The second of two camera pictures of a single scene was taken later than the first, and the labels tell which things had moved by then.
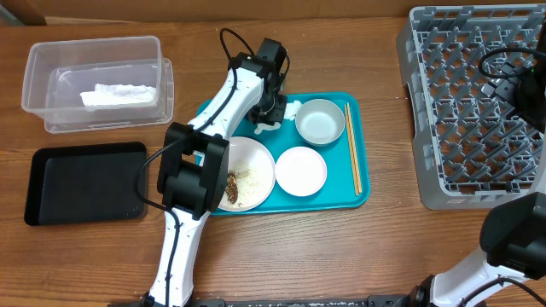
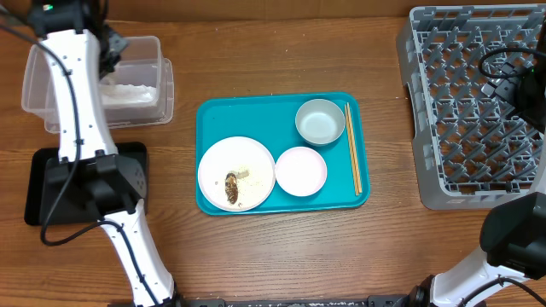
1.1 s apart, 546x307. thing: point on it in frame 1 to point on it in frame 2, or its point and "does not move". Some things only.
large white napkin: (124, 95) does not move
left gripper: (278, 113) to (120, 43)
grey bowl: (320, 122) does not move
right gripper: (502, 88) does not move
